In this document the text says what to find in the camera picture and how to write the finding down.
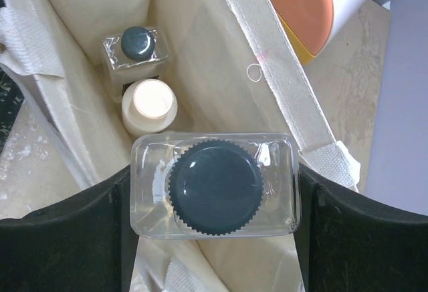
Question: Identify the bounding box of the canvas tote bag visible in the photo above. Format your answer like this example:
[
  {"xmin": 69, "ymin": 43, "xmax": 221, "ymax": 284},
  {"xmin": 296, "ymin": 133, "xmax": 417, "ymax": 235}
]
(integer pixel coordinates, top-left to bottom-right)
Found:
[{"xmin": 0, "ymin": 0, "xmax": 362, "ymax": 292}]

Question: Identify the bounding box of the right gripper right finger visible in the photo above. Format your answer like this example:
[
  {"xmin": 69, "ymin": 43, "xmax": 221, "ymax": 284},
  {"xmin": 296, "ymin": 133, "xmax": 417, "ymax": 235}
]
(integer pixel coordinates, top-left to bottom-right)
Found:
[{"xmin": 294, "ymin": 166, "xmax": 427, "ymax": 291}]

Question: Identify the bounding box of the white round container orange lid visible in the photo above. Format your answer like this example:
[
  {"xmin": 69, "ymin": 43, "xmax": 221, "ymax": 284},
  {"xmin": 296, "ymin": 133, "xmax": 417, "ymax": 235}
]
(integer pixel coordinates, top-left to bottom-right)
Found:
[{"xmin": 270, "ymin": 0, "xmax": 366, "ymax": 65}]

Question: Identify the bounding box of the small square bottle dark cap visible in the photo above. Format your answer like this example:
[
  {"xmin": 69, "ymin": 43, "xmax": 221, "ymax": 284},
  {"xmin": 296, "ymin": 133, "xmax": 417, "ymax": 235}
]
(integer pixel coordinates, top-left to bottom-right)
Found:
[{"xmin": 101, "ymin": 26, "xmax": 170, "ymax": 103}]

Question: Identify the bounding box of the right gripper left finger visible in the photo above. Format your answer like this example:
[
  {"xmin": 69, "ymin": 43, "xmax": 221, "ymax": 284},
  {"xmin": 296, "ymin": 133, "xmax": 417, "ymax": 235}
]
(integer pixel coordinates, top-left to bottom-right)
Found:
[{"xmin": 1, "ymin": 167, "xmax": 137, "ymax": 291}]

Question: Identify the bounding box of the clear square bottle dark cap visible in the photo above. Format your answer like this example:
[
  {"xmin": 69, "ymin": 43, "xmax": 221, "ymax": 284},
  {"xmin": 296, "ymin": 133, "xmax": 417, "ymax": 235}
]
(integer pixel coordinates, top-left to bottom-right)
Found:
[{"xmin": 130, "ymin": 132, "xmax": 301, "ymax": 240}]

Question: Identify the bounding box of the white bottle beige cap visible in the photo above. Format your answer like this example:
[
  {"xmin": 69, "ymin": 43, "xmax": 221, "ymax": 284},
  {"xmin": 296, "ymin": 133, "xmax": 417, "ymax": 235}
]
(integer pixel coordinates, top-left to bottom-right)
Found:
[{"xmin": 121, "ymin": 79, "xmax": 178, "ymax": 138}]

